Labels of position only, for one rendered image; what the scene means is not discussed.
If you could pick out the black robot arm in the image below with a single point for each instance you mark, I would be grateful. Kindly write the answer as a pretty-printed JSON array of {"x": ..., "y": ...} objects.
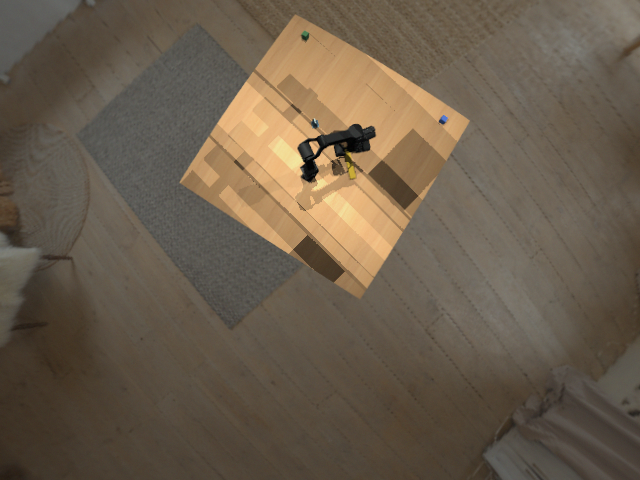
[{"x": 353, "y": 136}]

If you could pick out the yellow bar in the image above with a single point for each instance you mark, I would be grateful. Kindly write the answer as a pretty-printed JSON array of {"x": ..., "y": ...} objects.
[{"x": 350, "y": 165}]

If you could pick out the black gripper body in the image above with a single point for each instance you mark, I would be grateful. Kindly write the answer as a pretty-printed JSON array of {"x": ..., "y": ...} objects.
[{"x": 339, "y": 151}]

